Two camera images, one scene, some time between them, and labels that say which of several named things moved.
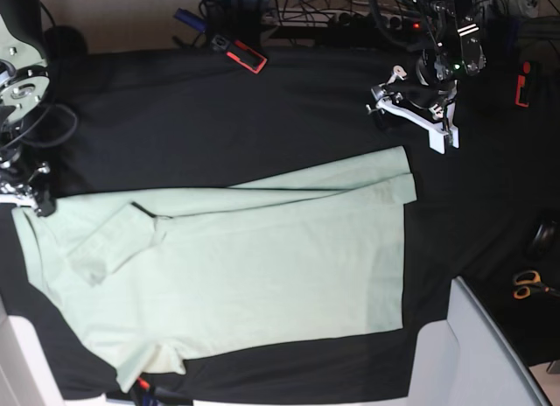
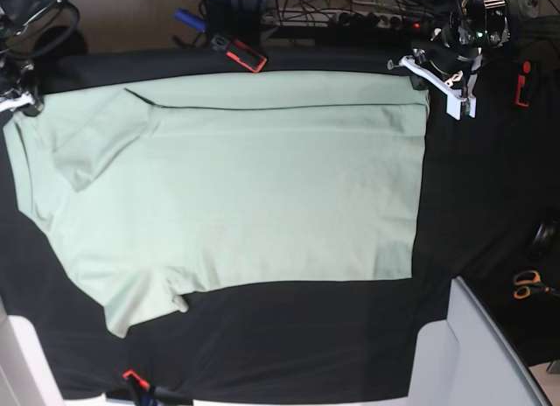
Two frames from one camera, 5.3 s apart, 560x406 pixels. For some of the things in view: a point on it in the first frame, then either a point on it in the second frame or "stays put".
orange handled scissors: [529, 282] stays put
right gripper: [438, 99] to [446, 57]
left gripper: [12, 182] to [21, 74]
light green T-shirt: [140, 274] to [152, 184]
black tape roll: [542, 240] stays put
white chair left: [25, 377] stays put
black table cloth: [486, 213] stays put
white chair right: [466, 360] stays put
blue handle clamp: [191, 19] stays put
